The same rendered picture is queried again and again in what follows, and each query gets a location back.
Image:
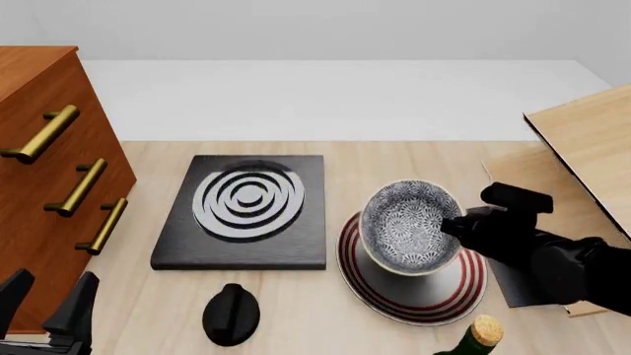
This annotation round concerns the wooden cabinet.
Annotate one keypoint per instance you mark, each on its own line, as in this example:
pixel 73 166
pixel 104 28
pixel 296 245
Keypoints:
pixel 44 92

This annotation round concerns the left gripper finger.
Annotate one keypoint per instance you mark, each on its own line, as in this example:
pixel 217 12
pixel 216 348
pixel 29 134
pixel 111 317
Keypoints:
pixel 76 310
pixel 17 292

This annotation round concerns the pale wooden box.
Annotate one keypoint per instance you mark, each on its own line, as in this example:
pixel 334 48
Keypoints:
pixel 591 140

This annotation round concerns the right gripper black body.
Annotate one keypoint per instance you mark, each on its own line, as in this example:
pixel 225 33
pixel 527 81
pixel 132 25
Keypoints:
pixel 498 231

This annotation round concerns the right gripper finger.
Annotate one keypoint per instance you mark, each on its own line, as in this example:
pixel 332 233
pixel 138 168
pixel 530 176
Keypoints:
pixel 449 225

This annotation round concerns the round black stove knob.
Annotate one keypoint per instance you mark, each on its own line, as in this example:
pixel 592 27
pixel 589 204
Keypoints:
pixel 231 318

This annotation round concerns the flat black stove plate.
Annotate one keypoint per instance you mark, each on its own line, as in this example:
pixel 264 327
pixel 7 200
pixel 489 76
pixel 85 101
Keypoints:
pixel 175 244

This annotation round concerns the green bottle with cork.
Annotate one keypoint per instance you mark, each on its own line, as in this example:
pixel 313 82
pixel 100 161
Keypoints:
pixel 475 342

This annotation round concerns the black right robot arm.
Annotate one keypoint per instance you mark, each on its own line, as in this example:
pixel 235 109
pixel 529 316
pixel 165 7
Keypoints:
pixel 581 270

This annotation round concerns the white plate with red rings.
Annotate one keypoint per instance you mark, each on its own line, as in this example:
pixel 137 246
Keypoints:
pixel 424 296

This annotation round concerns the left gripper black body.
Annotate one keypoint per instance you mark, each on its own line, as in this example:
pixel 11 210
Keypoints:
pixel 29 347

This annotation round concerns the patterned black and white bowl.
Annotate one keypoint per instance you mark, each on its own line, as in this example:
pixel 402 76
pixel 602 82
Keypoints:
pixel 404 222

